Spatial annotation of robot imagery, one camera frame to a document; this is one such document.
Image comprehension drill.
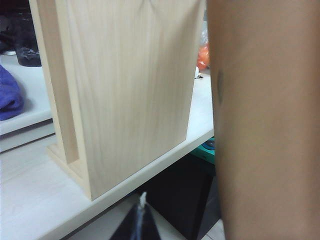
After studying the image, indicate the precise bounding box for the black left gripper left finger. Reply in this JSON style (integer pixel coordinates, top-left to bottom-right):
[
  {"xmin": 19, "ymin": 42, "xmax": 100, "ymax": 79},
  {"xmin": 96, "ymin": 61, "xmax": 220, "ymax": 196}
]
[{"xmin": 119, "ymin": 202, "xmax": 141, "ymax": 240}]

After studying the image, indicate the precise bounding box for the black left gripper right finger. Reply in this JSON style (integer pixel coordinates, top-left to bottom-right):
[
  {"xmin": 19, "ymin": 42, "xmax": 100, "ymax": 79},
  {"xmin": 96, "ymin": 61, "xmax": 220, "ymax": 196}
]
[{"xmin": 138, "ymin": 203, "xmax": 161, "ymax": 240}]

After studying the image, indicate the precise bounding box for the brown luckin coffee paper bag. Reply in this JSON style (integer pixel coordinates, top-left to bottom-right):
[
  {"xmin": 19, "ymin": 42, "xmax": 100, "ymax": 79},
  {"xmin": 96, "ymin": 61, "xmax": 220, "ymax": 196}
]
[{"xmin": 206, "ymin": 0, "xmax": 320, "ymax": 240}]

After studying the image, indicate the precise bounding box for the orange plastic bag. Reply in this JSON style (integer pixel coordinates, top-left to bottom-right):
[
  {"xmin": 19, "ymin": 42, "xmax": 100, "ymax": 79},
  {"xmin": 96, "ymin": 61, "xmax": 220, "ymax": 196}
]
[{"xmin": 196, "ymin": 41, "xmax": 211, "ymax": 71}]

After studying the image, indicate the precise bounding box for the black box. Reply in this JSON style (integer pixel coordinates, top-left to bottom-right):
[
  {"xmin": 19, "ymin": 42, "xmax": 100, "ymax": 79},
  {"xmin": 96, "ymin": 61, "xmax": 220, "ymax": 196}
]
[{"xmin": 134, "ymin": 152, "xmax": 221, "ymax": 237}]

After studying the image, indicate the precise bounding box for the green plastic object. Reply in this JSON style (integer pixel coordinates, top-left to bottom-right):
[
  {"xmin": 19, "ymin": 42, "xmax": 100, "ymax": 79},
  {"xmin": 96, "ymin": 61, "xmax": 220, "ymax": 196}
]
[{"xmin": 193, "ymin": 136, "xmax": 216, "ymax": 165}]

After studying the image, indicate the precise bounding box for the light wooden stand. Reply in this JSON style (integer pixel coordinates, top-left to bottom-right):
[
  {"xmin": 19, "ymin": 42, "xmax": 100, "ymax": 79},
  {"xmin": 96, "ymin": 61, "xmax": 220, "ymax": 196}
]
[{"xmin": 28, "ymin": 0, "xmax": 207, "ymax": 202}]

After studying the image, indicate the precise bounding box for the purple cloth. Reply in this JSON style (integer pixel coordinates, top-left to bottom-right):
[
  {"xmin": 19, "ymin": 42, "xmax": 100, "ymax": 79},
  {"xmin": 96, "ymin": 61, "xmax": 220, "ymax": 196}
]
[{"xmin": 0, "ymin": 64, "xmax": 25, "ymax": 121}]

